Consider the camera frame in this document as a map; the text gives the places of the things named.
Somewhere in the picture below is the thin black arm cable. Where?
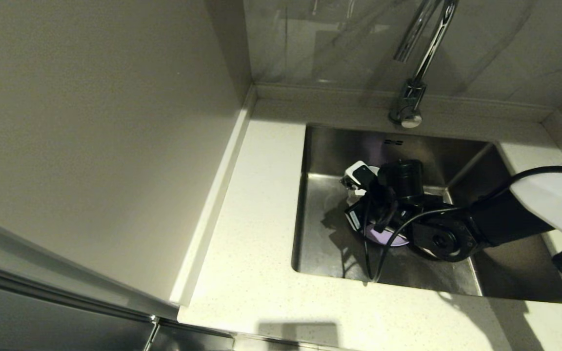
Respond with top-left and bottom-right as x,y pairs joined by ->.
361,166 -> 562,284

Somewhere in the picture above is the cream round plate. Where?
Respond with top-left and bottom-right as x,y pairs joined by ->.
408,192 -> 472,264

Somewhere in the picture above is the purple round plate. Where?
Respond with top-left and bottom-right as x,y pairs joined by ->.
364,222 -> 411,248

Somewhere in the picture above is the glossy dark cabinet panel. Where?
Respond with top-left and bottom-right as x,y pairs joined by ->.
0,253 -> 235,351

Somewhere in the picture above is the chrome gooseneck faucet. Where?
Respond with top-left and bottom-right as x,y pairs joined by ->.
389,0 -> 460,129

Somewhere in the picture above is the tall grey cabinet panel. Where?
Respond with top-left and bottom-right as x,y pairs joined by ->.
0,0 -> 252,308

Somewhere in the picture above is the stainless steel sink basin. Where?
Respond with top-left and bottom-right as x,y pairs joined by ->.
291,123 -> 562,305

